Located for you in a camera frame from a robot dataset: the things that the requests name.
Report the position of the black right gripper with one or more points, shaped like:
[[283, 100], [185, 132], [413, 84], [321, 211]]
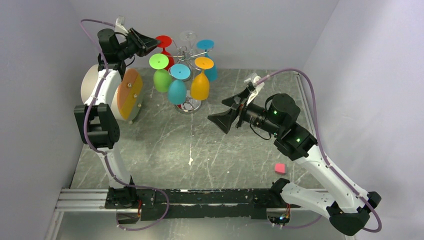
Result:
[[224, 120]]

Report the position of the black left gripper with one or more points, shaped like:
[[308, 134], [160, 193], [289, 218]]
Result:
[[143, 44]]

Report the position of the red plastic wine glass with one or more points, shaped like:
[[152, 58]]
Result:
[[166, 41]]

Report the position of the orange plastic wine glass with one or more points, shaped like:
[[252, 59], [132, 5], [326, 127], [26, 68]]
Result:
[[200, 86]]

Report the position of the green plastic wine glass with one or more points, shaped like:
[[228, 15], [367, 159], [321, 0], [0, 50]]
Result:
[[161, 77]]

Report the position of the clear wine glass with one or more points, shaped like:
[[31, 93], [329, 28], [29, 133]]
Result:
[[188, 41]]

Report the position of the light blue plastic goblet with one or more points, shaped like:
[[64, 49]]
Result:
[[177, 90]]

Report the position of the blue plastic wine glass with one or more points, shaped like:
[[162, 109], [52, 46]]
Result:
[[206, 45]]

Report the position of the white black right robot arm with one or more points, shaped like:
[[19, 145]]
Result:
[[347, 206]]

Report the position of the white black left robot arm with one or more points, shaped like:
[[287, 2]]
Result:
[[96, 122]]

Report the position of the round cream drawer box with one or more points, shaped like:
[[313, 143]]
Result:
[[123, 93]]

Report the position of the pink foam cube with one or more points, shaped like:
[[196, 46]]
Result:
[[280, 168]]

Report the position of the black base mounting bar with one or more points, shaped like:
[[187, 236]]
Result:
[[197, 203]]

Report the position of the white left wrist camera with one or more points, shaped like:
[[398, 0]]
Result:
[[120, 25]]

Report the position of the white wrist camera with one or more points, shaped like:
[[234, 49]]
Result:
[[254, 84], [120, 25]]

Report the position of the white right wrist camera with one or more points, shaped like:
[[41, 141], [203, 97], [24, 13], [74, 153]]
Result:
[[254, 84]]

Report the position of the aluminium extrusion rail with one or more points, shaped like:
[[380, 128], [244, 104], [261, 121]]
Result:
[[81, 200]]

